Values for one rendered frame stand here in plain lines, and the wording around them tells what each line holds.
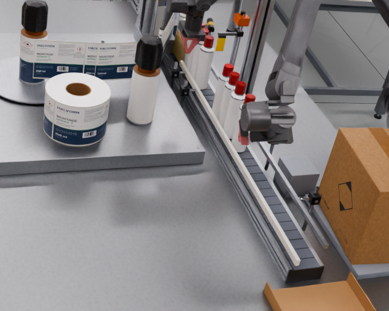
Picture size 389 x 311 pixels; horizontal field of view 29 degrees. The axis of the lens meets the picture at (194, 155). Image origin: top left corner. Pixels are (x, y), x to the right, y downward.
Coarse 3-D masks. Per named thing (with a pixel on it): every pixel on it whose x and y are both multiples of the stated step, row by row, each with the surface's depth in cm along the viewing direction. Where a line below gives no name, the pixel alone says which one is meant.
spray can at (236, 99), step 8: (240, 88) 238; (232, 96) 240; (240, 96) 240; (232, 104) 241; (240, 104) 241; (232, 112) 243; (232, 120) 244; (224, 128) 248; (232, 128) 246; (232, 136) 248
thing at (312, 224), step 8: (216, 72) 268; (264, 152) 233; (272, 160) 228; (280, 176) 223; (288, 184) 220; (288, 192) 219; (296, 200) 214; (304, 208) 212; (304, 216) 210; (312, 224) 207; (320, 232) 204; (320, 240) 203
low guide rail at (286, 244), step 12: (180, 60) 280; (192, 84) 269; (204, 108) 259; (216, 120) 250; (228, 144) 240; (240, 168) 233; (252, 180) 226; (264, 204) 218; (276, 228) 211; (288, 240) 207; (288, 252) 205
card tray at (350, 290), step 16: (288, 288) 203; (304, 288) 204; (320, 288) 205; (336, 288) 206; (352, 288) 207; (272, 304) 196; (288, 304) 198; (304, 304) 199; (320, 304) 200; (336, 304) 201; (352, 304) 202; (368, 304) 200
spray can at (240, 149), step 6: (246, 96) 233; (252, 96) 233; (246, 102) 233; (240, 108) 235; (240, 114) 236; (234, 132) 241; (234, 138) 241; (234, 144) 242; (240, 144) 241; (240, 150) 242
